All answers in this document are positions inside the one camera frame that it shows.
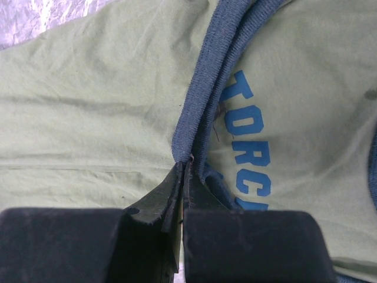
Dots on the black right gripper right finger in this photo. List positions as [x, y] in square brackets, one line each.
[223, 245]

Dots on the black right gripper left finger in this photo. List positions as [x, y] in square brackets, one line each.
[140, 243]

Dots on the green graphic tank top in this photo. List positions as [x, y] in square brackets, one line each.
[90, 100]

